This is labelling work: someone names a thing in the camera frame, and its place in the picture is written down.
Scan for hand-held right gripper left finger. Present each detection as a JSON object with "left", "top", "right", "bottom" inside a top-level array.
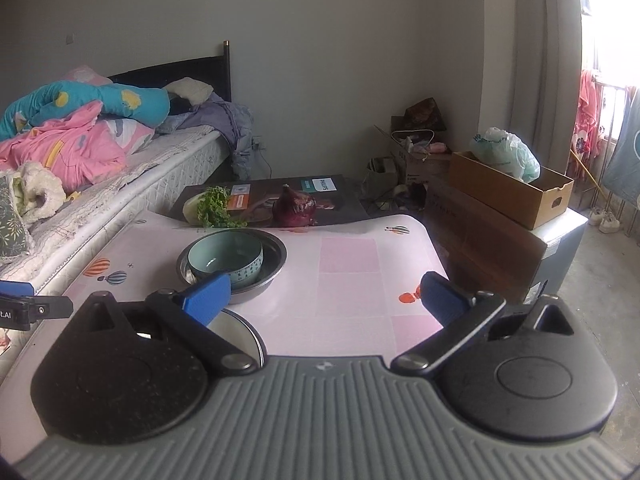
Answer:
[{"left": 70, "top": 270, "right": 258, "bottom": 376}]

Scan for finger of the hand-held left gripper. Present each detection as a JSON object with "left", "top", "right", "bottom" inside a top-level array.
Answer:
[{"left": 0, "top": 281, "right": 75, "bottom": 320}]

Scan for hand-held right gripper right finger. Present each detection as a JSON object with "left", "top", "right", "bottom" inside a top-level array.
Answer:
[{"left": 391, "top": 271, "right": 576, "bottom": 375}]

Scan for green ceramic bowl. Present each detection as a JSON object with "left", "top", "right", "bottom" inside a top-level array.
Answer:
[{"left": 188, "top": 235, "right": 264, "bottom": 290}]

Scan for white printed plate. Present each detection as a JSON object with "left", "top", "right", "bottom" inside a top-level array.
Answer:
[{"left": 207, "top": 309, "right": 266, "bottom": 367}]

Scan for deep steel bowl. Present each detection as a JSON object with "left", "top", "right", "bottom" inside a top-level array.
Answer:
[{"left": 176, "top": 229, "right": 288, "bottom": 305}]

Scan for brown wooden board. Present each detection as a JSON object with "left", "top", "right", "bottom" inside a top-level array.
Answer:
[{"left": 425, "top": 175, "right": 548, "bottom": 306}]

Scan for leafy green vegetable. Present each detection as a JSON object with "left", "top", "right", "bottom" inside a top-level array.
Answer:
[{"left": 182, "top": 186, "right": 247, "bottom": 230}]

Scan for green leaf-patterned pillow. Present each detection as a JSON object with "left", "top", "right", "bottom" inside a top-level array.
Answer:
[{"left": 0, "top": 175, "right": 33, "bottom": 261}]

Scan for pink printed table cover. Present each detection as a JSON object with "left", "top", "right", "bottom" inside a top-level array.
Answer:
[{"left": 0, "top": 212, "right": 451, "bottom": 453}]

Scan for white fluffy cloth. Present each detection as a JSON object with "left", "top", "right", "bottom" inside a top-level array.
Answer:
[{"left": 0, "top": 160, "right": 66, "bottom": 223}]

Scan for red onion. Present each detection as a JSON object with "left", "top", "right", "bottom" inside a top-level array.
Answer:
[{"left": 272, "top": 185, "right": 318, "bottom": 228}]

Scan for long open cardboard box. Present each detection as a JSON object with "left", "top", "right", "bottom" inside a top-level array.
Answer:
[{"left": 447, "top": 151, "right": 575, "bottom": 231}]

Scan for printed cardboard box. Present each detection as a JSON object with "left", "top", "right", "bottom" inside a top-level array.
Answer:
[{"left": 375, "top": 125, "right": 453, "bottom": 186}]

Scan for grey cabinet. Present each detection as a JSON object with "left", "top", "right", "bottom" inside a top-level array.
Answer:
[{"left": 520, "top": 207, "right": 590, "bottom": 306}]

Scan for white bed mattress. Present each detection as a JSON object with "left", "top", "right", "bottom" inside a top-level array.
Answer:
[{"left": 0, "top": 125, "right": 236, "bottom": 311}]

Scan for dark flat box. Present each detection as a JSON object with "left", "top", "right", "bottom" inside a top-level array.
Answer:
[{"left": 170, "top": 175, "right": 371, "bottom": 228}]

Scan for small grey bag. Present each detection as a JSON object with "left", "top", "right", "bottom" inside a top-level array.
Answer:
[{"left": 367, "top": 156, "right": 401, "bottom": 191}]

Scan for pink clothing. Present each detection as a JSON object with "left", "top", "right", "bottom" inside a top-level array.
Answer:
[{"left": 0, "top": 100, "right": 156, "bottom": 191}]

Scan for pale green plastic bag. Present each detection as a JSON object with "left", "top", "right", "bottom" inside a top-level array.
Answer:
[{"left": 470, "top": 127, "right": 542, "bottom": 184}]

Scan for grey clothing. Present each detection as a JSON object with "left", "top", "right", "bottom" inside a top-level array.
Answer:
[{"left": 155, "top": 92, "right": 256, "bottom": 181}]

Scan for brown bag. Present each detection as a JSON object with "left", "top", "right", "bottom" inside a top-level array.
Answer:
[{"left": 404, "top": 97, "right": 447, "bottom": 133}]

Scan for yellow broom stick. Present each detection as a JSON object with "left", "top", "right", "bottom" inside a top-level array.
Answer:
[{"left": 570, "top": 149, "right": 608, "bottom": 196}]

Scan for white pillow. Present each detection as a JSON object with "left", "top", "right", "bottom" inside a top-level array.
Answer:
[{"left": 165, "top": 77, "right": 215, "bottom": 103}]

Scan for black bed headboard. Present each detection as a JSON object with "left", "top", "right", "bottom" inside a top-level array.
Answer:
[{"left": 107, "top": 40, "right": 233, "bottom": 106}]

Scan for blue hanging cloth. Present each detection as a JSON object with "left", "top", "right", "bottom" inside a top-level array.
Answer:
[{"left": 602, "top": 85, "right": 640, "bottom": 203}]

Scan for pink hanging clothes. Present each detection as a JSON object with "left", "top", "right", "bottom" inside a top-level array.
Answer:
[{"left": 575, "top": 70, "right": 603, "bottom": 153}]

